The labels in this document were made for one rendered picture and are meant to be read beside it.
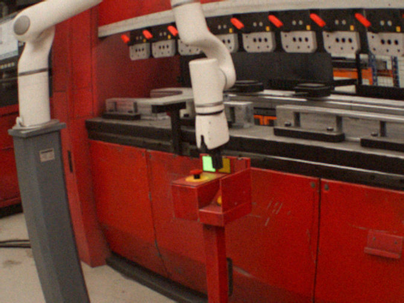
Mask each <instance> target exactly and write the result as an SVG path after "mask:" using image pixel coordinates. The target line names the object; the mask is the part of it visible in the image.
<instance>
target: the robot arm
mask: <svg viewBox="0 0 404 303"><path fill-rule="evenodd" d="M102 1H103V0H47V1H44V2H41V3H39V4H37V5H34V6H32V7H29V8H27V9H26V10H23V11H22V12H21V13H19V14H18V15H17V16H16V18H15V19H14V21H13V24H12V28H11V30H12V34H13V36H14V38H15V39H16V40H19V41H22V42H26V45H25V49H24V52H23V54H22V56H21V58H20V60H19V64H18V83H19V109H20V117H17V120H16V123H17V124H15V126H14V127H13V131H14V132H23V131H29V130H37V129H43V128H47V127H51V126H55V125H58V124H59V123H60V120H58V119H51V118H50V108H49V80H48V55H49V51H50V48H51V45H52V42H53V39H54V34H55V24H57V23H60V22H62V21H64V20H66V19H68V18H71V17H73V16H75V15H77V14H79V13H81V12H83V11H85V10H87V9H89V8H91V7H93V6H95V5H97V4H98V3H100V2H102ZM170 3H171V7H172V9H173V14H174V18H175V21H176V25H177V29H178V32H179V36H180V39H181V41H182V43H183V44H185V45H188V46H194V47H197V48H199V49H201V50H202V51H203V52H204V53H205V54H206V56H207V57H208V58H203V59H198V60H193V61H191V62H190V63H189V68H190V73H191V81H192V89H193V94H194V102H195V111H196V112H197V113H198V115H197V117H196V136H197V146H198V148H202V154H208V155H209V156H210V158H211V163H212V168H213V169H217V170H220V169H221V168H223V167H224V166H223V161H222V155H223V149H224V147H225V146H226V145H227V144H228V142H227V141H228V139H229V135H228V126H227V121H226V118H225V114H224V111H223V109H224V102H223V97H222V91H223V90H226V89H228V88H230V87H232V86H233V85H234V83H235V80H236V75H235V71H234V66H233V62H232V59H231V56H230V53H229V51H228V49H227V48H226V46H225V45H224V43H223V42H222V41H221V40H219V39H218V38H217V37H215V36H214V35H213V34H211V33H210V32H209V30H208V29H207V25H206V21H205V18H204V14H203V9H202V6H201V2H200V0H170Z"/></svg>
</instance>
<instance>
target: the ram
mask: <svg viewBox="0 0 404 303"><path fill-rule="evenodd" d="M221 1H230V0H200V2H201V4H208V3H213V2H221ZM320 8H356V9H359V10H364V8H400V9H402V10H404V0H331V1H301V2H281V3H272V4H258V5H246V6H240V7H229V8H220V9H214V10H206V11H203V14H204V18H207V17H209V16H219V15H225V14H241V13H249V12H257V11H278V10H295V9H313V10H320ZM168 10H172V7H171V3H170V0H103V1H102V2H100V3H99V27H101V26H105V25H109V24H112V23H116V22H121V21H124V20H128V19H133V18H136V17H140V16H145V15H149V14H154V13H159V12H163V11H168ZM169 22H176V21H175V18H174V16H169V17H163V18H160V19H154V20H148V21H145V22H140V23H134V24H131V25H126V26H121V27H118V28H114V29H109V30H106V31H102V32H99V37H106V36H110V35H116V34H121V33H124V32H129V31H130V30H131V29H137V28H143V27H147V26H152V25H158V24H162V23H169Z"/></svg>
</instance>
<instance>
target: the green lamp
mask: <svg viewBox="0 0 404 303"><path fill-rule="evenodd" d="M203 165H204V170H209V171H215V169H213V168H212V163H211V158H210V157H203Z"/></svg>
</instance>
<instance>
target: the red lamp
mask: <svg viewBox="0 0 404 303"><path fill-rule="evenodd" d="M245 169H246V161H245V160H237V159H234V173H238V172H240V171H243V170H245Z"/></svg>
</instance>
